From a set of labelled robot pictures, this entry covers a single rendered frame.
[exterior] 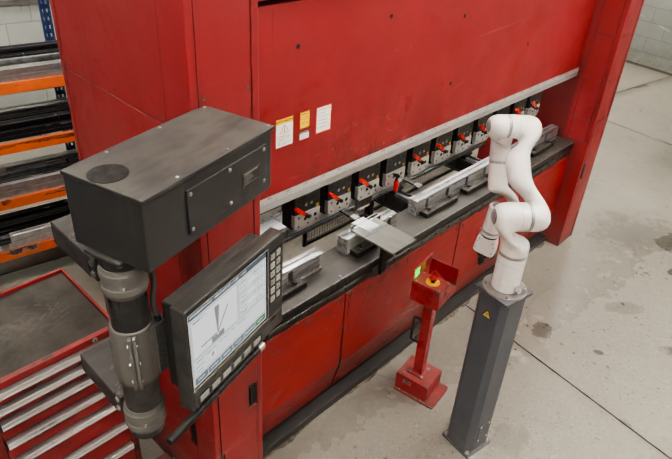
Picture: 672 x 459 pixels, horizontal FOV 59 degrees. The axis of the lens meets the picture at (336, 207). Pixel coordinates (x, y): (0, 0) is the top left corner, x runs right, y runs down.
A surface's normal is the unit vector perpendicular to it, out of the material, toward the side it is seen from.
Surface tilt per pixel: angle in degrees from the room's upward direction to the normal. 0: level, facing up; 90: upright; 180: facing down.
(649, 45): 90
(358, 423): 0
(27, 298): 0
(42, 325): 0
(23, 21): 90
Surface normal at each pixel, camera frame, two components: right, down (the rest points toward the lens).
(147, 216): 0.88, 0.29
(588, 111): -0.70, 0.33
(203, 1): 0.71, 0.40
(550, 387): 0.06, -0.86
